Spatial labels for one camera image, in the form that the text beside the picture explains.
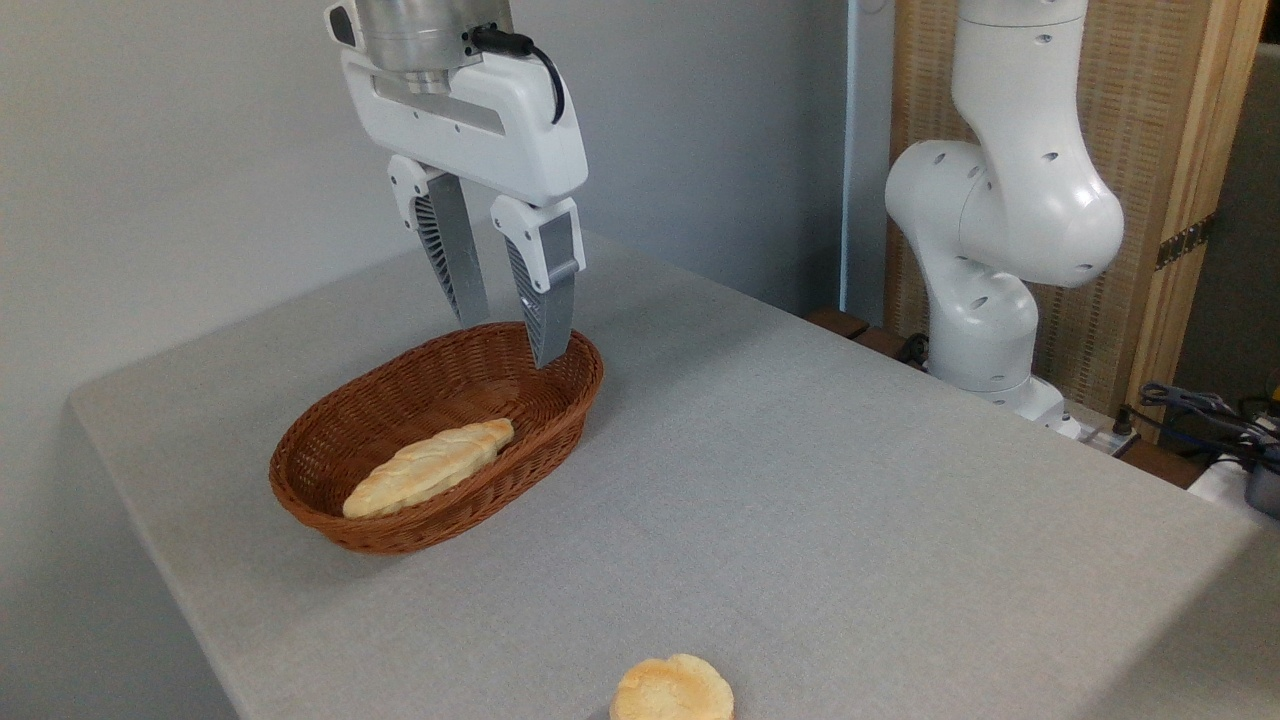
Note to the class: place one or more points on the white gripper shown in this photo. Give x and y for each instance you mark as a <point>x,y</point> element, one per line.
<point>520,130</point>

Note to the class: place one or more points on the braided bread loaf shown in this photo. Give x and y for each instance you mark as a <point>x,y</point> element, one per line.
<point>425,470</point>

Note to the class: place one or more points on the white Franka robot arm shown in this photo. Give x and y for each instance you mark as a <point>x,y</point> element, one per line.
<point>1020,200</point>

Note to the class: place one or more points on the round bread bun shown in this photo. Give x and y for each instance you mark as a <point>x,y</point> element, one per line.
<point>672,692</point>

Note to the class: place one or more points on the brown wicker basket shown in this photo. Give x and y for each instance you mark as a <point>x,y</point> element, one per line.
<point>400,400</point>

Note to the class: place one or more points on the wooden woven folding screen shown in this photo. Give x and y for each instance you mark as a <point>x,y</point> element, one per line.
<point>1150,110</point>

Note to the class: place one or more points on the brass screen hinge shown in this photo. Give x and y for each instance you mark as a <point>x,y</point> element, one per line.
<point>1185,242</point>

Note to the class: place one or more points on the white vertical wall duct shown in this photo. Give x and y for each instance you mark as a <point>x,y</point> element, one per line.
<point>860,150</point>

